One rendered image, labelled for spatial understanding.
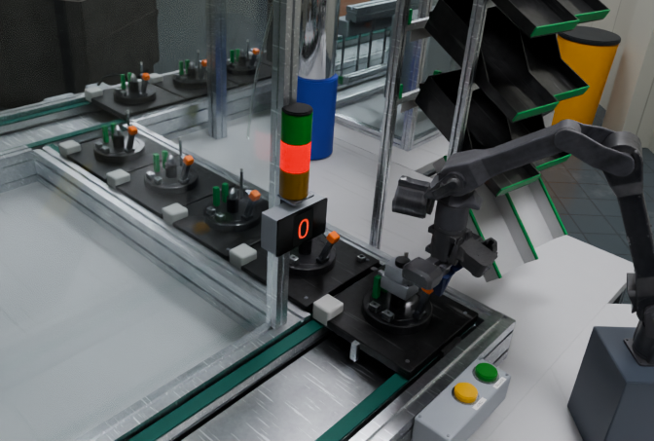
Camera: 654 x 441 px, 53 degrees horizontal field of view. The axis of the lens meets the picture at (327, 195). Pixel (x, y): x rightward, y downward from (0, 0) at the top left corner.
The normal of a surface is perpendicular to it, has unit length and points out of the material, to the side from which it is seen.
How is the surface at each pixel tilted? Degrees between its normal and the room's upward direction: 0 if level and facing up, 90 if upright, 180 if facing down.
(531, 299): 0
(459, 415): 0
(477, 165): 74
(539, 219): 45
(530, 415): 0
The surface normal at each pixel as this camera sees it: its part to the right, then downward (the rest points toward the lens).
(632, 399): 0.03, 0.48
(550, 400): 0.07, -0.87
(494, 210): 0.48, -0.33
